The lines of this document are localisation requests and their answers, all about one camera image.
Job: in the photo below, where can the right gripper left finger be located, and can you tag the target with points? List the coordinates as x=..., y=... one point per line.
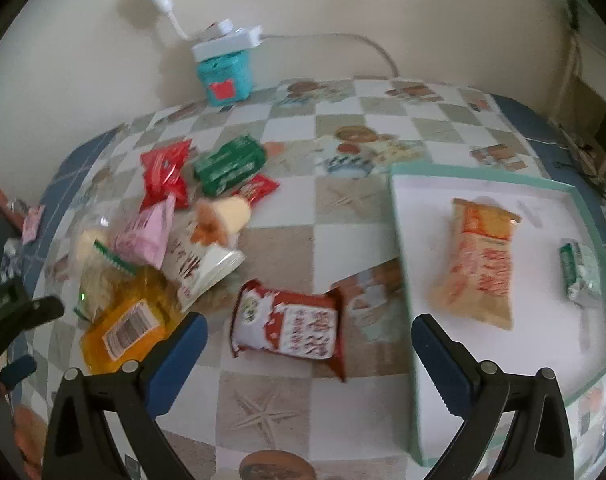
x=79, y=442

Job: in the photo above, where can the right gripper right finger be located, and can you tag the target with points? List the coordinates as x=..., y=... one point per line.
x=538, y=444

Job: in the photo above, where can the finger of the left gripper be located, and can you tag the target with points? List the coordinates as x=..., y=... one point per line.
x=29, y=314

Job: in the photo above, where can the green striped rice cake pack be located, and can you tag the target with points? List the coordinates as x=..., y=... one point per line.
x=101, y=272

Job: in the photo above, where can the yellow orange snack bag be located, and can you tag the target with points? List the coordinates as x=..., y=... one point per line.
x=143, y=311

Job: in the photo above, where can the pink snack bag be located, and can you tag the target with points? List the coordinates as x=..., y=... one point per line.
x=144, y=239

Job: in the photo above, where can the small green white packet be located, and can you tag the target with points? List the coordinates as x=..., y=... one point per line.
x=581, y=274

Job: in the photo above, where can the orange cream cracker packet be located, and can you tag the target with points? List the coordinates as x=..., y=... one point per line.
x=477, y=281

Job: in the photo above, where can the white bag with black script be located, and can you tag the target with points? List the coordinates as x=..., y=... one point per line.
x=202, y=249

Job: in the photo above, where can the large red snack bag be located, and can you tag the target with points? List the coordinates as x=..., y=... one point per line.
x=162, y=175

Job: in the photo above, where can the green snack pack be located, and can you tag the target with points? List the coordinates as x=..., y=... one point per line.
x=235, y=162

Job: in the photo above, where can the small red candy packet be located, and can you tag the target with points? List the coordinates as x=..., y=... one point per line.
x=256, y=189

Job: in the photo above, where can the red white milk candy bag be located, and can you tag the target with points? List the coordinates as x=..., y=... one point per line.
x=285, y=323

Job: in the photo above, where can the blue white crumpled wrapper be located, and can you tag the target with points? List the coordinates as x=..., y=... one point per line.
x=11, y=260

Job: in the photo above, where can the small pink packet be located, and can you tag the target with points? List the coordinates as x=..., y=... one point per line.
x=31, y=224

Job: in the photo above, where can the silver foil wrapper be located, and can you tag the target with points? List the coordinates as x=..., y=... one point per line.
x=18, y=206

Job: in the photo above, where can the teal rimmed white tray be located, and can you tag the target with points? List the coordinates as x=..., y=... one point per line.
x=514, y=268

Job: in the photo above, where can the checkered patterned tablecloth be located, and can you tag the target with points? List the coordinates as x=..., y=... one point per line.
x=331, y=218

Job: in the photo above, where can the white power strip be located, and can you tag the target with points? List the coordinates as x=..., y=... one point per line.
x=222, y=38

